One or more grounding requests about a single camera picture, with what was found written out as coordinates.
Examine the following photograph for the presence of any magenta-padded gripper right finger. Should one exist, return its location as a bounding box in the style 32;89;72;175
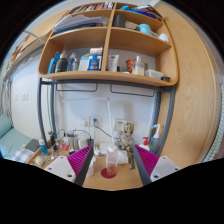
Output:
132;144;182;187

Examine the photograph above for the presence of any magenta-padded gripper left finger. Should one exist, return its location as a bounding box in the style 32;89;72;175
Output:
44;144;96;187

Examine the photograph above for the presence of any clear bottle with white cap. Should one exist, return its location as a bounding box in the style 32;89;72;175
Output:
105;144;120;177

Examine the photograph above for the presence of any white pump bottle red top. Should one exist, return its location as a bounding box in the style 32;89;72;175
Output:
139;136;151;152

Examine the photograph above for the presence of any white charger block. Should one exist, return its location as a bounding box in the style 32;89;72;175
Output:
78;136;89;149

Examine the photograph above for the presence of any silver metal mug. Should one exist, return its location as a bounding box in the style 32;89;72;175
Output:
66;133;80;152

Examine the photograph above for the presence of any white power strip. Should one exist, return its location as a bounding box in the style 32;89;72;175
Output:
94;148;108;157

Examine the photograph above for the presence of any red white packet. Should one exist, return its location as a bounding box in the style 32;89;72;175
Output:
58;142;70;152

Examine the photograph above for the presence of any white tissue box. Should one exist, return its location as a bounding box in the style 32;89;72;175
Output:
117;149;129;165

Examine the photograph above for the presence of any flat round red coaster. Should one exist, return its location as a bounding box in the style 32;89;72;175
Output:
100;166;118;179

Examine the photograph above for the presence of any beige robot figurine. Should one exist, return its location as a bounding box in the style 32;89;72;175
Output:
119;122;137;153

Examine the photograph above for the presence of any black electric shaver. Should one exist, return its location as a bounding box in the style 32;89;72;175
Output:
48;130;58;151

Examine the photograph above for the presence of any blue tube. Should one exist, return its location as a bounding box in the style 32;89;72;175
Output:
38;138;49;155

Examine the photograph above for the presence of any white oval gadget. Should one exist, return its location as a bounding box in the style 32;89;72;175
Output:
34;156;46;167

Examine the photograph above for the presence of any white desk lamp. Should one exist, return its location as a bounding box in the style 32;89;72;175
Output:
63;96;116;146

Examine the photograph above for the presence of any teal bed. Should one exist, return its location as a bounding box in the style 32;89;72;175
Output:
0;114;41;164

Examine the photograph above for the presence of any wooden shelf unit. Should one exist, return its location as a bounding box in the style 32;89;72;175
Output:
37;1;180;88

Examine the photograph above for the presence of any black wall plug cable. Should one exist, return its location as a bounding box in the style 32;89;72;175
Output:
94;121;114;139

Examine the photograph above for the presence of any white wall socket with plug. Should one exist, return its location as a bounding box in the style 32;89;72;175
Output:
91;116;103;128

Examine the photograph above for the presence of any white wall network box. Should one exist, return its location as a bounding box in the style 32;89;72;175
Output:
113;118;128;132

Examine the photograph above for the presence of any grey metal desk frame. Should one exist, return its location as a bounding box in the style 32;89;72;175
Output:
36;77;177;158

